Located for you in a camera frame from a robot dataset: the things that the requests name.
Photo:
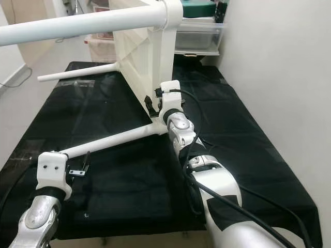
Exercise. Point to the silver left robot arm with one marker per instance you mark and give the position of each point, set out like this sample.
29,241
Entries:
41,222

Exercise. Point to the black tablecloth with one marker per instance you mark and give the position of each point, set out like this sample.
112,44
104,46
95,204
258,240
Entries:
134,206

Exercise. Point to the long clear tape strip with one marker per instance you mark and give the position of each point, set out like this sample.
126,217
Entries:
83,85

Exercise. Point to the white lace cloth cover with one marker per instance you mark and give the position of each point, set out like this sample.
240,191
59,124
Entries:
101,51

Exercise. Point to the clear plastic storage container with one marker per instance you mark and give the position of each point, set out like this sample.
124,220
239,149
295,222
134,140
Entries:
201,39

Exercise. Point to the green pot lid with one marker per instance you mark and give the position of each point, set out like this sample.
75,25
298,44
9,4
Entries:
196,8

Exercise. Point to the orange-lid clear storage box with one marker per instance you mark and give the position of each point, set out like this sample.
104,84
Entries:
98,4

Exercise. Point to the dark framed tablet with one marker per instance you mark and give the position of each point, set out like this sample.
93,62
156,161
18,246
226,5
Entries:
221,8

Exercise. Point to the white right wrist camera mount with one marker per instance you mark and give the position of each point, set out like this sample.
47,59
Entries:
170,98

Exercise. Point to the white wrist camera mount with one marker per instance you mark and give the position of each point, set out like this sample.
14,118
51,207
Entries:
170,98
54,168

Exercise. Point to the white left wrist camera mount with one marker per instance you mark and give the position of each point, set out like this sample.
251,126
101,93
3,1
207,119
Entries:
54,168

